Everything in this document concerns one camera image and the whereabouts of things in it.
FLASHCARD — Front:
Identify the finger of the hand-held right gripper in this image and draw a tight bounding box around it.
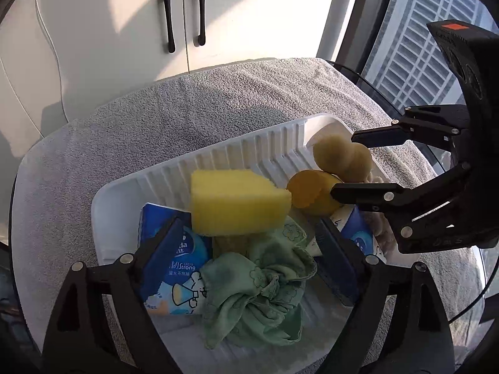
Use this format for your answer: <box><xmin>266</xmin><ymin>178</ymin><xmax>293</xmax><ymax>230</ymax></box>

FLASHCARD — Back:
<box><xmin>330</xmin><ymin>163</ymin><xmax>475</xmax><ymax>239</ymax></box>
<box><xmin>350</xmin><ymin>103</ymin><xmax>471</xmax><ymax>153</ymax></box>

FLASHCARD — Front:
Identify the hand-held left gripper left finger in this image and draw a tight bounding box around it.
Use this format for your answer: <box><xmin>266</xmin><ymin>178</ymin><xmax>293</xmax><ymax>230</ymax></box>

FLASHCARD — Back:
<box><xmin>41</xmin><ymin>216</ymin><xmax>187</xmax><ymax>374</ymax></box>

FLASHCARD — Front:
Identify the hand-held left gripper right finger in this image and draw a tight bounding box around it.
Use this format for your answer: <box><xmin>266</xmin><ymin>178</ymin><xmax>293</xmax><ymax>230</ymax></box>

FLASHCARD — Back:
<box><xmin>312</xmin><ymin>218</ymin><xmax>464</xmax><ymax>374</ymax></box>

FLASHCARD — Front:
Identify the blue tissue packet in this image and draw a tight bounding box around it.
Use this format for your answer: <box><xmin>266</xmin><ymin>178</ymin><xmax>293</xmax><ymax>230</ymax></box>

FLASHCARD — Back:
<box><xmin>138</xmin><ymin>203</ymin><xmax>214</xmax><ymax>317</ymax></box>
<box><xmin>312</xmin><ymin>204</ymin><xmax>386</xmax><ymax>263</ymax></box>

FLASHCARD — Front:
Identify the tan peanut-shaped sponge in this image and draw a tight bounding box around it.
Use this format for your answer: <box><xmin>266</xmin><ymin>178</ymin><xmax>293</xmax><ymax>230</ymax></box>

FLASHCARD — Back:
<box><xmin>313</xmin><ymin>133</ymin><xmax>374</xmax><ymax>183</ymax></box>

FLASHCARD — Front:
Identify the yellow round sponge ball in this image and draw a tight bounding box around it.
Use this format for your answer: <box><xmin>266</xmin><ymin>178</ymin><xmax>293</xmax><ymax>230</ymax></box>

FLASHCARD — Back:
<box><xmin>286</xmin><ymin>170</ymin><xmax>346</xmax><ymax>217</ymax></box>

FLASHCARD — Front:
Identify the green knotted cloth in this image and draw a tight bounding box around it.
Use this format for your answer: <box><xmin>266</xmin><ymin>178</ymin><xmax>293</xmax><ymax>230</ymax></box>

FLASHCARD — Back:
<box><xmin>201</xmin><ymin>222</ymin><xmax>318</xmax><ymax>349</ymax></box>

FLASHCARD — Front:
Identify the large yellow sponge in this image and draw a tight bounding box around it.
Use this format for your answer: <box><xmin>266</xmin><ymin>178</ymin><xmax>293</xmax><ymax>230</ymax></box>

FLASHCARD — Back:
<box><xmin>190</xmin><ymin>169</ymin><xmax>292</xmax><ymax>237</ymax></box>

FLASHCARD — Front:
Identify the white ribbed plastic tray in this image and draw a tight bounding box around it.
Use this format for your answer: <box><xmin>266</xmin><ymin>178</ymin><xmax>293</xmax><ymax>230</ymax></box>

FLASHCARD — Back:
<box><xmin>91</xmin><ymin>113</ymin><xmax>390</xmax><ymax>359</ymax></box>

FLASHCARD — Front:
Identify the black round glass table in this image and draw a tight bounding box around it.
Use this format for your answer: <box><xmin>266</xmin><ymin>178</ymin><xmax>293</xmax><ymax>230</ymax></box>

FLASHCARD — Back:
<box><xmin>323</xmin><ymin>60</ymin><xmax>499</xmax><ymax>320</ymax></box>

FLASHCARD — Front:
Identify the gray towel mat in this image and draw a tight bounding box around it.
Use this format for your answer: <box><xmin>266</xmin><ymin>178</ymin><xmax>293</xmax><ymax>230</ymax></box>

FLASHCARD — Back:
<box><xmin>12</xmin><ymin>58</ymin><xmax>488</xmax><ymax>374</ymax></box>

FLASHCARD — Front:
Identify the white lower cabinet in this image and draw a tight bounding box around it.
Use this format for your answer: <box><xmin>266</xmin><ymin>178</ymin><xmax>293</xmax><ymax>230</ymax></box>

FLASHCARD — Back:
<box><xmin>0</xmin><ymin>0</ymin><xmax>363</xmax><ymax>242</ymax></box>

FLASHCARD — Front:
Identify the black window frame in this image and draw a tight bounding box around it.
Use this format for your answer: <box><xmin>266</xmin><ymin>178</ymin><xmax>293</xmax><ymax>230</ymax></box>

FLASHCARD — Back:
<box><xmin>316</xmin><ymin>0</ymin><xmax>414</xmax><ymax>82</ymax></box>

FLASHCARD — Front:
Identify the black cabinet handle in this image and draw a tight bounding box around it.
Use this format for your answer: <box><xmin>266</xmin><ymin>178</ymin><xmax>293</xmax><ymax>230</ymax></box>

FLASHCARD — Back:
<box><xmin>162</xmin><ymin>0</ymin><xmax>176</xmax><ymax>53</ymax></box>
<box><xmin>195</xmin><ymin>0</ymin><xmax>206</xmax><ymax>46</ymax></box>

